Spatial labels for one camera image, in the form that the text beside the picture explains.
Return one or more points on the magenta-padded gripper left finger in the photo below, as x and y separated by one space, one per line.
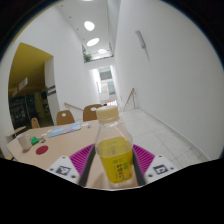
63 169

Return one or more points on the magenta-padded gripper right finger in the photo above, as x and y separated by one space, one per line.
160 168

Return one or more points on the yellow drink bottle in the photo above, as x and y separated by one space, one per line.
115 156

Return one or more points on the flat round red coaster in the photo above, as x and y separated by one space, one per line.
42 150

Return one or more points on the small green box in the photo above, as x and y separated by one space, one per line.
34 140

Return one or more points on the white mug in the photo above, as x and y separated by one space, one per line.
24 141

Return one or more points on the small white paper piece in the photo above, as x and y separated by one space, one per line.
85 125

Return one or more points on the wooden chair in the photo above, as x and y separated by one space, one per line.
35 123
90 113
65 117

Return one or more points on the wooden side table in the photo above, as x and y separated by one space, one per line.
15 132

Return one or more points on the wooden stair handrail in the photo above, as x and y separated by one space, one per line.
130 96
73 106

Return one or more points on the dark shelf unit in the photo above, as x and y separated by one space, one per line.
20 111

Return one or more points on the hanging white sign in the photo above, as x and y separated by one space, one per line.
22 85

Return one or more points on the green balcony plant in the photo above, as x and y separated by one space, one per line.
87 57

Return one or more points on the round ceiling lights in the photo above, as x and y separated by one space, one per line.
89 25

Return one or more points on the dark wall sign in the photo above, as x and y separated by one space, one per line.
51 90

